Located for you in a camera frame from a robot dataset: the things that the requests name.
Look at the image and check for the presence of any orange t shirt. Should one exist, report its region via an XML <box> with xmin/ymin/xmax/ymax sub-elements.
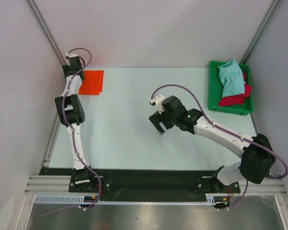
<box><xmin>79</xmin><ymin>70</ymin><xmax>104</xmax><ymax>95</ymax></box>

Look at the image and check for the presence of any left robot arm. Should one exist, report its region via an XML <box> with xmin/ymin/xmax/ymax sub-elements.
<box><xmin>55</xmin><ymin>54</ymin><xmax>96</xmax><ymax>192</ymax></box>

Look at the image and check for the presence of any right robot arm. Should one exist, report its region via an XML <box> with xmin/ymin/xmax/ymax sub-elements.
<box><xmin>149</xmin><ymin>94</ymin><xmax>276</xmax><ymax>192</ymax></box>

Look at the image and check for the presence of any green plastic bin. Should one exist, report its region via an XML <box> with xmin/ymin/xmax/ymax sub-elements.
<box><xmin>207</xmin><ymin>59</ymin><xmax>253</xmax><ymax>115</ymax></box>

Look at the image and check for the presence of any red t shirt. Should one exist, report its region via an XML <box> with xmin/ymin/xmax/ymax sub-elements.
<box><xmin>218</xmin><ymin>83</ymin><xmax>252</xmax><ymax>107</ymax></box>

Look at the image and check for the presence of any teal t shirt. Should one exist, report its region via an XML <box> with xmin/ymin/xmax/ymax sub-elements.
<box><xmin>217</xmin><ymin>59</ymin><xmax>245</xmax><ymax>98</ymax></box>

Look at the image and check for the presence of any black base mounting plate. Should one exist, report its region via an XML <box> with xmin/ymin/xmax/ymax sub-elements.
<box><xmin>39</xmin><ymin>168</ymin><xmax>240</xmax><ymax>204</ymax></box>

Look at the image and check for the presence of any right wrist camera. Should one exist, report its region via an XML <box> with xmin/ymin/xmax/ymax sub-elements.
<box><xmin>149</xmin><ymin>94</ymin><xmax>166</xmax><ymax>114</ymax></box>

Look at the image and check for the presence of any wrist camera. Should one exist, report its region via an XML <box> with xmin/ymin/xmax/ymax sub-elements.
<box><xmin>149</xmin><ymin>94</ymin><xmax>166</xmax><ymax>114</ymax></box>
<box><xmin>65</xmin><ymin>51</ymin><xmax>78</xmax><ymax>64</ymax></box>

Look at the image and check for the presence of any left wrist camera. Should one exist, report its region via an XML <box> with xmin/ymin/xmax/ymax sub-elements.
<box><xmin>65</xmin><ymin>51</ymin><xmax>78</xmax><ymax>64</ymax></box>

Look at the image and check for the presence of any left aluminium corner post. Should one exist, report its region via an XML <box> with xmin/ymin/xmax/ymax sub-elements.
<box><xmin>25</xmin><ymin>0</ymin><xmax>67</xmax><ymax>66</ymax></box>

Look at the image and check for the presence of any aluminium corner post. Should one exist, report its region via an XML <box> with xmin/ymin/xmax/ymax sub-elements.
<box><xmin>241</xmin><ymin>0</ymin><xmax>282</xmax><ymax>64</ymax></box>
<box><xmin>25</xmin><ymin>0</ymin><xmax>67</xmax><ymax>66</ymax></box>

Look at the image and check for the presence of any right aluminium corner post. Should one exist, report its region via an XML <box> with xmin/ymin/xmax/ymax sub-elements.
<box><xmin>241</xmin><ymin>0</ymin><xmax>282</xmax><ymax>64</ymax></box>

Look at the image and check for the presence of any white slotted cable duct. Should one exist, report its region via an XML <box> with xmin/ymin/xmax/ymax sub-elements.
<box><xmin>35</xmin><ymin>195</ymin><xmax>226</xmax><ymax>206</ymax></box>

